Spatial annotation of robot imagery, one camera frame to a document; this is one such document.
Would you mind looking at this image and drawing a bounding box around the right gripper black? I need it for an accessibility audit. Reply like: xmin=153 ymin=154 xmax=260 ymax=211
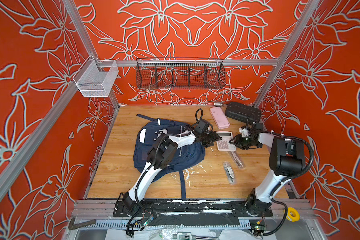
xmin=229 ymin=133 xmax=263 ymax=150

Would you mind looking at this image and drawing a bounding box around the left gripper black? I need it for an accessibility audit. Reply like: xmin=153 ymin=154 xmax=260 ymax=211
xmin=199 ymin=130 xmax=222 ymax=147

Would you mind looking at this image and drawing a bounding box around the pink pencil case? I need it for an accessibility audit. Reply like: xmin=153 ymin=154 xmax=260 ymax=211
xmin=210 ymin=107 xmax=230 ymax=130

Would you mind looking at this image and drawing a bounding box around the pink calculator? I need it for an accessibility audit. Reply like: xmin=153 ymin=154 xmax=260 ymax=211
xmin=216 ymin=131 xmax=236 ymax=152

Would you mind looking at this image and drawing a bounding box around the navy blue student backpack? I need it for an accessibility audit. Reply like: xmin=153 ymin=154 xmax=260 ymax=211
xmin=129 ymin=114 xmax=206 ymax=201

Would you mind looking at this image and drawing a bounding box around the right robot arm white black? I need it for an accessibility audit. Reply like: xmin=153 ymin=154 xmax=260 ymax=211
xmin=230 ymin=114 xmax=314 ymax=217

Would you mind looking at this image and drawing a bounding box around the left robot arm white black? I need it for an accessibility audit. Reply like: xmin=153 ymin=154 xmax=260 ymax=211
xmin=120 ymin=109 xmax=221 ymax=215

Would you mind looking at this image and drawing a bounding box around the black hard case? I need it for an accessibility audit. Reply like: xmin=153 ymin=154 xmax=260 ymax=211
xmin=225 ymin=102 xmax=262 ymax=123

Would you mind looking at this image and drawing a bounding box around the clear plastic pen box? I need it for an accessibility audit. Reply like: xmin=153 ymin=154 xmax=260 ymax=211
xmin=223 ymin=162 xmax=236 ymax=185

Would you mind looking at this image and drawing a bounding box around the yellow tape roll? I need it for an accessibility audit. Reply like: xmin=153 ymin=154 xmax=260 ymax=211
xmin=284 ymin=207 xmax=301 ymax=222

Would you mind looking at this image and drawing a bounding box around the dark metal hex key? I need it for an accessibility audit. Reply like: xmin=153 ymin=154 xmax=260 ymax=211
xmin=68 ymin=218 xmax=97 ymax=231

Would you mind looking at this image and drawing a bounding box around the black wire wall basket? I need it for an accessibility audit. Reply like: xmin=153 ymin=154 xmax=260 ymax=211
xmin=136 ymin=57 xmax=227 ymax=90

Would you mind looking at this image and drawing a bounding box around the white wire mesh basket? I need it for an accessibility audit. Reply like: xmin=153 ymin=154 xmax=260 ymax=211
xmin=73 ymin=55 xmax=119 ymax=98

